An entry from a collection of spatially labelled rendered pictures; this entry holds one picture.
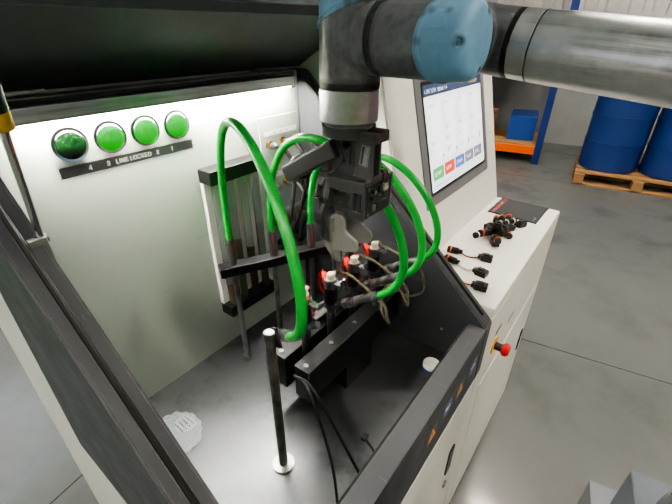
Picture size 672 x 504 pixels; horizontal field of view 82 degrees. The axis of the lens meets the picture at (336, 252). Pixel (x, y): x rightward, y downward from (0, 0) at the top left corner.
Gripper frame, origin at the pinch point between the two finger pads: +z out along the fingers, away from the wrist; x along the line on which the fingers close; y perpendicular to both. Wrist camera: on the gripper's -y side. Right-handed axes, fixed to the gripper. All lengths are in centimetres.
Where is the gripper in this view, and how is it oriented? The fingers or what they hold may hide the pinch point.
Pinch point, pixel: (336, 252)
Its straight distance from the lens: 61.6
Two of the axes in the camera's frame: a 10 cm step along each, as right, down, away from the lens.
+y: 7.9, 3.1, -5.3
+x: 6.1, -4.0, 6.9
